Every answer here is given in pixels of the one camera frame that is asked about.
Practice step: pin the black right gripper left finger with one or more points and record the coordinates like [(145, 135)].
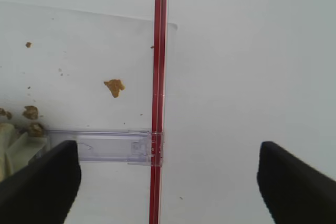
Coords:
[(43, 191)]

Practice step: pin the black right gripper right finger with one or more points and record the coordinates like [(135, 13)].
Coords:
[(293, 191)]

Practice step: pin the white right upper pusher block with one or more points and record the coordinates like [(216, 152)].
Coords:
[(18, 150)]

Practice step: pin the right upper clear pusher track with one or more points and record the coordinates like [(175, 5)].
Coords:
[(137, 147)]

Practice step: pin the orange food crumb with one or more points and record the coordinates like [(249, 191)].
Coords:
[(115, 86)]

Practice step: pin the right red rail strip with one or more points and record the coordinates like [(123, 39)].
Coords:
[(159, 52)]

